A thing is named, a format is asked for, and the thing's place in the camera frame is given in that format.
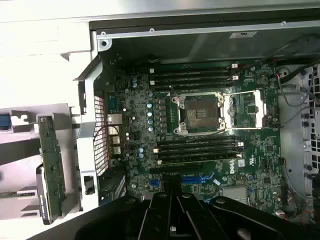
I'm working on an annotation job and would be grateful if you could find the black expansion slot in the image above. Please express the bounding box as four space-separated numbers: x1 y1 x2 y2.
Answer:
149 163 202 176

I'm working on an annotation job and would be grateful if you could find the black RAM slot bank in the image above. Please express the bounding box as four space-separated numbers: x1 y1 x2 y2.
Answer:
153 136 245 167
148 62 242 94

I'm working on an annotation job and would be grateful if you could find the silver chipset heatsink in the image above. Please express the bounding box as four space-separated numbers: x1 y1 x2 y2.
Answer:
221 186 248 204

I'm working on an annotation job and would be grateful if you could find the green motherboard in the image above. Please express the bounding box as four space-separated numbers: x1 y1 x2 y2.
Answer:
102 59 287 221

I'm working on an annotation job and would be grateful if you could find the CPU socket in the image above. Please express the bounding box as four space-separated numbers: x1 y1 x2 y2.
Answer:
170 92 227 137

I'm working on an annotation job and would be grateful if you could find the grey parts rack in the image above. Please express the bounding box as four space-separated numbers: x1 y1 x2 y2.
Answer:
0 103 85 222

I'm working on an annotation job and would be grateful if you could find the open black PC case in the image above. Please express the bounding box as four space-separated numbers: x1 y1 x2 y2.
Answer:
72 7 320 240

